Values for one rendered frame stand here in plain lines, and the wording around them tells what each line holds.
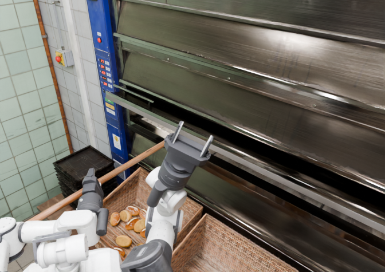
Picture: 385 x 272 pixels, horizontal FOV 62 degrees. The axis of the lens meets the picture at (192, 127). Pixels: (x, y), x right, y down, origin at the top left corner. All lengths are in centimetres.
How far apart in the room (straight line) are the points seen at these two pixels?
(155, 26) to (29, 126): 151
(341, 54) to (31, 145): 234
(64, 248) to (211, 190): 101
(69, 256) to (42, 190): 220
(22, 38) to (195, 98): 145
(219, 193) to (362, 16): 106
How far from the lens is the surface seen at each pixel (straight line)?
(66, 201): 149
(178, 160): 84
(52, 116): 281
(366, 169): 123
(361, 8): 110
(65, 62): 232
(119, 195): 215
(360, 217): 117
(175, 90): 159
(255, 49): 125
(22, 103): 267
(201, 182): 177
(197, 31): 142
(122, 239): 202
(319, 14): 114
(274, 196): 150
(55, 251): 90
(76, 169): 216
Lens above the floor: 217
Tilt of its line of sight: 31 degrees down
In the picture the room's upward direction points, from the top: straight up
